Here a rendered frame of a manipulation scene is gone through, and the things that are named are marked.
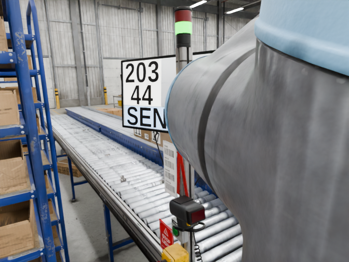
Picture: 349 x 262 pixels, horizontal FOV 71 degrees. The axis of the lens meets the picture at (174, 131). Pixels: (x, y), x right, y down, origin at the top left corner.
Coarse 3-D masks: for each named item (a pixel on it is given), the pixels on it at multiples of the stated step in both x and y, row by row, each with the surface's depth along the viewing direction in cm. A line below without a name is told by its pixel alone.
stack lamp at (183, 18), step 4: (176, 12) 71; (180, 12) 70; (184, 12) 70; (188, 12) 70; (176, 16) 71; (180, 16) 70; (184, 16) 70; (188, 16) 71; (176, 20) 72; (180, 20) 71; (184, 20) 70; (188, 20) 71; (176, 24) 72; (180, 24) 71; (184, 24) 71; (188, 24) 71; (176, 28) 72; (180, 28) 71; (184, 28) 71; (188, 28) 71; (176, 32) 72; (180, 32) 71; (184, 32) 71; (188, 32) 71
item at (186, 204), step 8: (176, 200) 77; (184, 200) 76; (192, 200) 76; (176, 208) 75; (184, 208) 71; (192, 208) 71; (200, 208) 72; (176, 216) 75; (184, 216) 71; (192, 216) 70; (200, 216) 71; (184, 224) 76; (192, 224) 70
